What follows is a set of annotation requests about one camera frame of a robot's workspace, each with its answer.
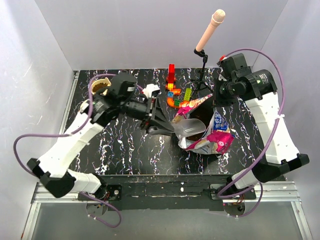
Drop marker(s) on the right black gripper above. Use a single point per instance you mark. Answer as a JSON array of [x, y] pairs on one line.
[[219, 101]]

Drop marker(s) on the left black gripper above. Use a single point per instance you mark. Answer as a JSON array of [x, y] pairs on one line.
[[155, 116]]

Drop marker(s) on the translucent plastic food scoop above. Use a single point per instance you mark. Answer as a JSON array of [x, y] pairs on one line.
[[184, 128]]

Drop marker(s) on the pink pet food bag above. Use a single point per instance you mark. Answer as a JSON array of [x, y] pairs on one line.
[[217, 138]]

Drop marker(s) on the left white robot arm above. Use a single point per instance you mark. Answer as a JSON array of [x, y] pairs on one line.
[[52, 168]]

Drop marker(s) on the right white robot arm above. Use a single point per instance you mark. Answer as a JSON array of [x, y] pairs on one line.
[[279, 156]]

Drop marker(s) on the upper yellow pet bowl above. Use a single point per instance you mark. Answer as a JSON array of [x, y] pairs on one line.
[[100, 86]]

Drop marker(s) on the colourful toy block track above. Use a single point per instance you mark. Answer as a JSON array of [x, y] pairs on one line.
[[175, 100]]

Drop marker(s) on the red toy block tower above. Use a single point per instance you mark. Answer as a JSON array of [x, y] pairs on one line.
[[171, 79]]

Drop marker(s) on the black microphone stand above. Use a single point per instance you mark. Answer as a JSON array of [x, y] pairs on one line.
[[200, 84]]

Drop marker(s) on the pink microphone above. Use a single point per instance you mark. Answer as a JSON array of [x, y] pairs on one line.
[[217, 18]]

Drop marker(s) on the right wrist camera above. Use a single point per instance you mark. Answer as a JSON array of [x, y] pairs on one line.
[[234, 67]]

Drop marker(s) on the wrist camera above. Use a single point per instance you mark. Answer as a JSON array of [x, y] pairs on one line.
[[123, 85], [234, 67]]

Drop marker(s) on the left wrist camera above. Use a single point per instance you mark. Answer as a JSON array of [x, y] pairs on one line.
[[123, 85]]

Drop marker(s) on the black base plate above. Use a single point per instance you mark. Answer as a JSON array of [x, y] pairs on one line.
[[161, 192]]

